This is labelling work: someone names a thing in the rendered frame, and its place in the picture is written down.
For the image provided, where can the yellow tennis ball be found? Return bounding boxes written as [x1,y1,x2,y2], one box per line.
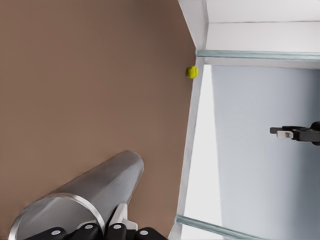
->
[185,65,200,79]

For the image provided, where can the black-rooted finger of the right gripper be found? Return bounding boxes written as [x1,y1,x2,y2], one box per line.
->
[269,126,294,135]

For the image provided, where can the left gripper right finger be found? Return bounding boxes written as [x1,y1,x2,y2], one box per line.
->
[104,202,166,240]

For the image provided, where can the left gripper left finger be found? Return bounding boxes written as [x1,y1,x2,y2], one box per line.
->
[31,222,104,240]

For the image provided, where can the silver frame post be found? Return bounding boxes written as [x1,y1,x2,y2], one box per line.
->
[195,49,320,61]
[174,214,255,240]

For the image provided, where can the pale finger of the right gripper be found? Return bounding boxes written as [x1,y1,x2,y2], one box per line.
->
[276,130,294,139]

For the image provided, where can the silver tennis ball tube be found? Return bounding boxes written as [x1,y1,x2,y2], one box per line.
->
[7,149,145,240]

